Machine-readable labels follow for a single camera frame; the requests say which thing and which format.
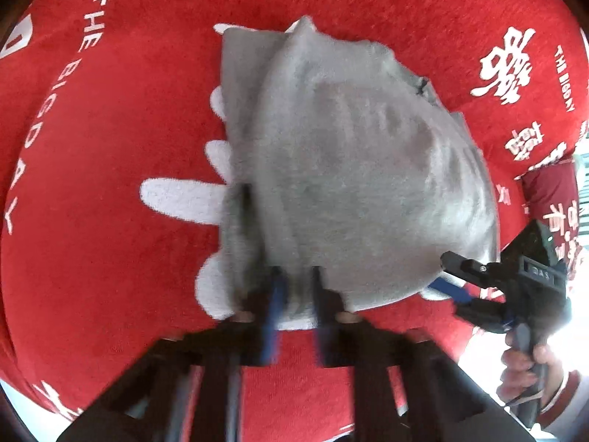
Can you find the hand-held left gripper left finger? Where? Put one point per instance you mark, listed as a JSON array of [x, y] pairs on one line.
[[272, 317]]

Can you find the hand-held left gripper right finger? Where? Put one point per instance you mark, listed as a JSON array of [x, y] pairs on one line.
[[322, 317]]

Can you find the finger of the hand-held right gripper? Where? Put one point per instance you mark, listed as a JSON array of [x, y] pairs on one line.
[[448, 289], [474, 269]]

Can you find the grey sweater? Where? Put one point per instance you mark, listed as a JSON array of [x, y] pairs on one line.
[[359, 170]]

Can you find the person's right forearm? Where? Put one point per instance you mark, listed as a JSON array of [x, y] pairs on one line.
[[568, 396]]

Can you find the person's right hand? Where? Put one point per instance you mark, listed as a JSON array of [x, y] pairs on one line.
[[513, 373]]

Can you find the red printed pillow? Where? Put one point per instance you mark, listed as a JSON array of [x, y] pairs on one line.
[[550, 188]]

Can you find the red printed blanket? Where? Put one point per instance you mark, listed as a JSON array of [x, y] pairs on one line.
[[115, 262]]

